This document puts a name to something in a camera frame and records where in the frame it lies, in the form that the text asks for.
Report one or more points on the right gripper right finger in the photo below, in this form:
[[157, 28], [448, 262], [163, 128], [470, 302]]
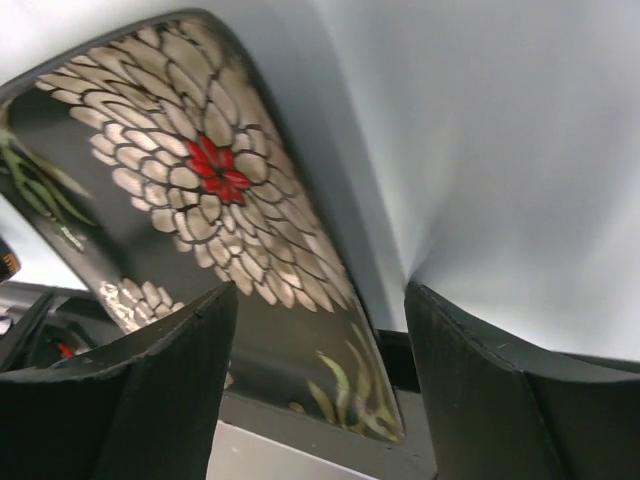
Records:
[[499, 407]]

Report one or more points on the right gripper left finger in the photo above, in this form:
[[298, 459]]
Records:
[[144, 406]]

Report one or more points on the black floral square plate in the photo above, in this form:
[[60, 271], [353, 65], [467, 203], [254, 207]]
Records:
[[154, 163]]

